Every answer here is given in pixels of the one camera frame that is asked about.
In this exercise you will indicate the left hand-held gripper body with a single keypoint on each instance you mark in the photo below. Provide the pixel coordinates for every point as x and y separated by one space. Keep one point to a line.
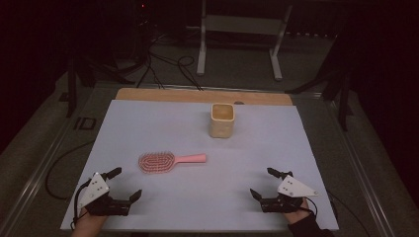
104 205

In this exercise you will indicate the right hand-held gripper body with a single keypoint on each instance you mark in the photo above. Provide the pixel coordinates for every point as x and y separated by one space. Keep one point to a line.
290 192

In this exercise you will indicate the pink hairbrush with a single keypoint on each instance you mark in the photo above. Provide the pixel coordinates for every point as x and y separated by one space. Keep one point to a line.
158 162

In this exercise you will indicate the beige square cup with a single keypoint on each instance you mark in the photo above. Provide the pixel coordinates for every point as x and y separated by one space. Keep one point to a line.
221 126

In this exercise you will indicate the person's right hand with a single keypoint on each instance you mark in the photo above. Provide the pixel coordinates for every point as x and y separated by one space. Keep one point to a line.
296 215

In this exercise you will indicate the person's left hand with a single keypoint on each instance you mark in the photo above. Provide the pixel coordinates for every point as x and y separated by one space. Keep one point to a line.
88 224

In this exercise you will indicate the pale blue table mat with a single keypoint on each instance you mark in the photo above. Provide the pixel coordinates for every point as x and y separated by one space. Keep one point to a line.
197 184

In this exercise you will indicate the black tripod stand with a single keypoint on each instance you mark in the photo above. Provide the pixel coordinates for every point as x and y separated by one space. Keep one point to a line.
71 89
342 98

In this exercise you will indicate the wooden table board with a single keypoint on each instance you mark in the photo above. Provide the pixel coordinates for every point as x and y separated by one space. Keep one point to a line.
184 96

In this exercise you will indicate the black square floor bracket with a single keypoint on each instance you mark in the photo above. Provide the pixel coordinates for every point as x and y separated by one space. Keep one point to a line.
85 123

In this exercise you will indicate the grey metal stand frame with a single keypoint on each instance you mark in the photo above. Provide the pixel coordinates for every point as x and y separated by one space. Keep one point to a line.
242 24

